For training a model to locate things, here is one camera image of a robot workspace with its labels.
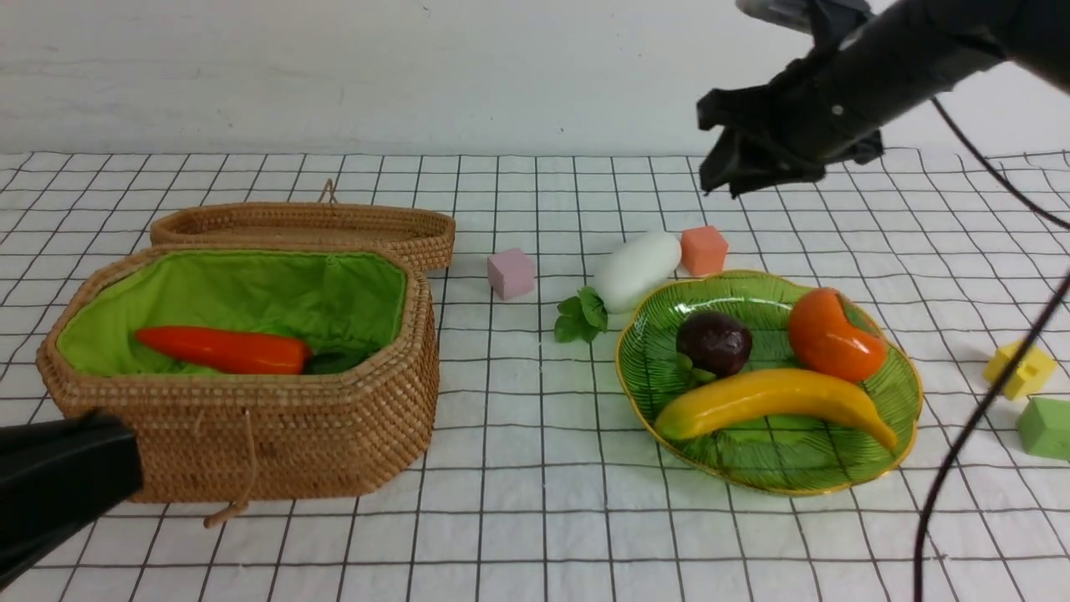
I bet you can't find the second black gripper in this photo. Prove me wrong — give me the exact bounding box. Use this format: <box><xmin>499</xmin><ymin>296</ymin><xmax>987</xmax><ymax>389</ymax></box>
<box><xmin>696</xmin><ymin>33</ymin><xmax>887</xmax><ymax>199</ymax></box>

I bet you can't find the white toy radish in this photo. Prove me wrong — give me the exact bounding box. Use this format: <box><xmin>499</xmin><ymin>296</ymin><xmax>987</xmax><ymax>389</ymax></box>
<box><xmin>553</xmin><ymin>230</ymin><xmax>683</xmax><ymax>344</ymax></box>

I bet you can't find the purple toy mangosteen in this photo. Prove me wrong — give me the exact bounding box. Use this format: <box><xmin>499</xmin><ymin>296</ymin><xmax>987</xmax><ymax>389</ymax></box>
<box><xmin>675</xmin><ymin>311</ymin><xmax>753</xmax><ymax>382</ymax></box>

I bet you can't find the orange toy persimmon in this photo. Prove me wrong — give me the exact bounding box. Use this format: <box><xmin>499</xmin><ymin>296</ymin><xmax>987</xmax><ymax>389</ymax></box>
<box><xmin>788</xmin><ymin>288</ymin><xmax>887</xmax><ymax>384</ymax></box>

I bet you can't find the yellow toy banana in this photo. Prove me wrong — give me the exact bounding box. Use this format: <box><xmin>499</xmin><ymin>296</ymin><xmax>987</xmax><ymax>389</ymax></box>
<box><xmin>654</xmin><ymin>367</ymin><xmax>899</xmax><ymax>452</ymax></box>

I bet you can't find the green toy cucumber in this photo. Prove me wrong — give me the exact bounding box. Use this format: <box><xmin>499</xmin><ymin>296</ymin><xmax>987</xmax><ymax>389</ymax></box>
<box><xmin>134</xmin><ymin>334</ymin><xmax>369</xmax><ymax>377</ymax></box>

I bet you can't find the orange toy carrot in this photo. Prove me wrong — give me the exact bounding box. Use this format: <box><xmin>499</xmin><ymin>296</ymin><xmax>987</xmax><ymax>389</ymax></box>
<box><xmin>134</xmin><ymin>325</ymin><xmax>314</xmax><ymax>375</ymax></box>

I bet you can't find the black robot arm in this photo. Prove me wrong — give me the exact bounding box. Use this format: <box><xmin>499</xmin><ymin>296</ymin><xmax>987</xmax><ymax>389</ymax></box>
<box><xmin>1</xmin><ymin>410</ymin><xmax>144</xmax><ymax>589</ymax></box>

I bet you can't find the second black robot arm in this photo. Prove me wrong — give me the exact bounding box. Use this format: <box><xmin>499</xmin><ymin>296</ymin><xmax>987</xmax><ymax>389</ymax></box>
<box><xmin>696</xmin><ymin>1</ymin><xmax>1069</xmax><ymax>197</ymax></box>

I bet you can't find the orange foam cube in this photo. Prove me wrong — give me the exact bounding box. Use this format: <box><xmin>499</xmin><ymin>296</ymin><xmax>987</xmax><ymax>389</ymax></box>
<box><xmin>681</xmin><ymin>225</ymin><xmax>729</xmax><ymax>278</ymax></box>

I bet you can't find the pink foam cube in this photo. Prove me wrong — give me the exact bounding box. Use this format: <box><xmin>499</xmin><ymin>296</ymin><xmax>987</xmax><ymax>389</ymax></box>
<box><xmin>487</xmin><ymin>247</ymin><xmax>537</xmax><ymax>300</ymax></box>

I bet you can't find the woven wicker basket lid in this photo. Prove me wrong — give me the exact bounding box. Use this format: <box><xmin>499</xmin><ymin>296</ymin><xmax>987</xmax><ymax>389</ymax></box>
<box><xmin>150</xmin><ymin>180</ymin><xmax>456</xmax><ymax>272</ymax></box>

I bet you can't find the yellow foam block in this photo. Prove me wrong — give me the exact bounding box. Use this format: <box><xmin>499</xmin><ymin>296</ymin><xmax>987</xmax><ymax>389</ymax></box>
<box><xmin>982</xmin><ymin>342</ymin><xmax>1058</xmax><ymax>400</ymax></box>

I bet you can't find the green foam block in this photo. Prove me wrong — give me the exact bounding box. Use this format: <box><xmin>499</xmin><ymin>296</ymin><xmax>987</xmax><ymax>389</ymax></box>
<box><xmin>1017</xmin><ymin>396</ymin><xmax>1069</xmax><ymax>462</ymax></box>

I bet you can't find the woven wicker basket green lining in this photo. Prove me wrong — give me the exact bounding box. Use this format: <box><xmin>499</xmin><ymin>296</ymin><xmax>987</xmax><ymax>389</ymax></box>
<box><xmin>35</xmin><ymin>244</ymin><xmax>441</xmax><ymax>505</ymax></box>

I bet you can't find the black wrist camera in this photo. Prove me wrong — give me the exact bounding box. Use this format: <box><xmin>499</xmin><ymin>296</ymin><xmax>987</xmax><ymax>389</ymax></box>
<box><xmin>735</xmin><ymin>1</ymin><xmax>874</xmax><ymax>37</ymax></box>

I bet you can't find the black cable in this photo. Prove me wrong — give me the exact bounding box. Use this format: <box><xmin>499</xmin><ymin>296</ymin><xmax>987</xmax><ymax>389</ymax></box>
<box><xmin>911</xmin><ymin>96</ymin><xmax>1070</xmax><ymax>602</ymax></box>

